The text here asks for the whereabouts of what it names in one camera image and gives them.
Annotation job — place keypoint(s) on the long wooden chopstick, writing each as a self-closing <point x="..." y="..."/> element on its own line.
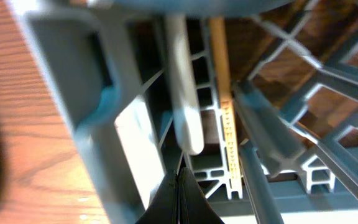
<point x="223" y="78"/>

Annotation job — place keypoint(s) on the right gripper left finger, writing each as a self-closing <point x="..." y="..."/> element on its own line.
<point x="163" y="208"/>

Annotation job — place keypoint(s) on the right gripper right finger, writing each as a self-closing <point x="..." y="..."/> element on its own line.
<point x="193" y="205"/>

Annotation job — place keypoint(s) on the dark blue plate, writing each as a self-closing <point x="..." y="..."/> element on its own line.
<point x="203" y="8"/>

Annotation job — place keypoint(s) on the grey plastic dishwasher rack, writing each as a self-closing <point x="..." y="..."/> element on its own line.
<point x="106" y="67"/>

